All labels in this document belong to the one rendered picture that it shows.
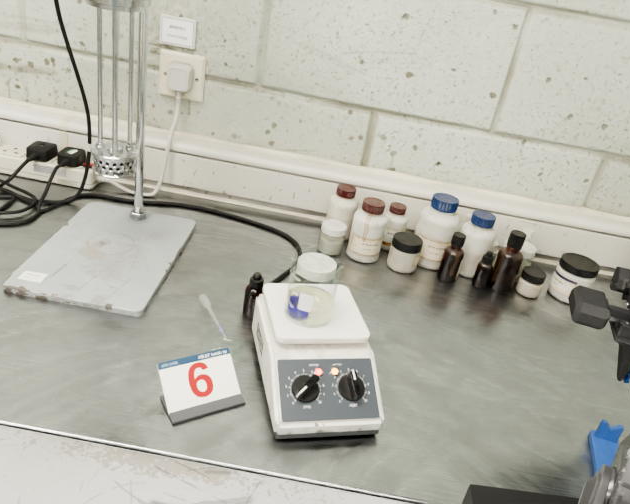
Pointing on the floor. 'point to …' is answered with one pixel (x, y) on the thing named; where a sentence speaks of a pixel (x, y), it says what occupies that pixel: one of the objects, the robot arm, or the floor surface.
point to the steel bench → (460, 400)
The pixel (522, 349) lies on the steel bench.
